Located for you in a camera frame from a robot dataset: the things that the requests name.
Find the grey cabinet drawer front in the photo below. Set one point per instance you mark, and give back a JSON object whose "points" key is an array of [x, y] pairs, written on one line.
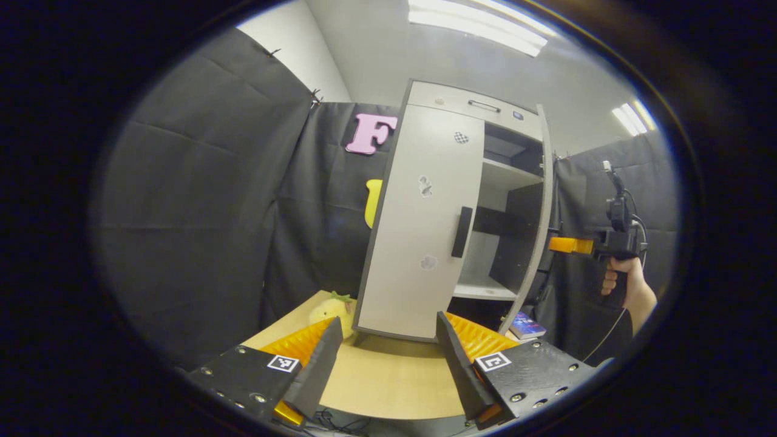
{"points": [[437, 100]]}

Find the white cabinet shelf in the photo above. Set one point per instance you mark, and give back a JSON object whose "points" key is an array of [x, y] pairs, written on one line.
{"points": [[482, 289], [510, 172]]}

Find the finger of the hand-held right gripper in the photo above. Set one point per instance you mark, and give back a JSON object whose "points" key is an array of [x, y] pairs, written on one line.
{"points": [[570, 245]]}

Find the blue book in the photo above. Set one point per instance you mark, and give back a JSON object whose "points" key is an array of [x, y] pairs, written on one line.
{"points": [[527, 326]]}

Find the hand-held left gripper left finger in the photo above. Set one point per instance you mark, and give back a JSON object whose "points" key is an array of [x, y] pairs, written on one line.
{"points": [[318, 370]]}

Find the grey shoe cabinet door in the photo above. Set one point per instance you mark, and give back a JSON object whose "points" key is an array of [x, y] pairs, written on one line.
{"points": [[413, 243], [546, 182]]}

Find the grey double-door shoe cabinet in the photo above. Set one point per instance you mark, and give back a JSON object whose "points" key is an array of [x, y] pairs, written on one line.
{"points": [[516, 243]]}

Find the black backdrop cloth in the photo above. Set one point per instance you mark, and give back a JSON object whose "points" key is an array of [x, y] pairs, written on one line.
{"points": [[212, 212]]}

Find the long ceiling light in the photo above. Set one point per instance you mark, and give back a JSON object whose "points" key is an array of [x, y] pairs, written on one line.
{"points": [[479, 24]]}

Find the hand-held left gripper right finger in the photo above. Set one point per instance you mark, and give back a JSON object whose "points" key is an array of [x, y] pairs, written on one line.
{"points": [[461, 370]]}

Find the yellow plush toy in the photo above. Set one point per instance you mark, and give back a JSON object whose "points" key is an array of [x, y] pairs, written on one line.
{"points": [[331, 311]]}

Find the small ceiling light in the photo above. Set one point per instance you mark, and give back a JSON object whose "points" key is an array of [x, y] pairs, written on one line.
{"points": [[634, 117]]}

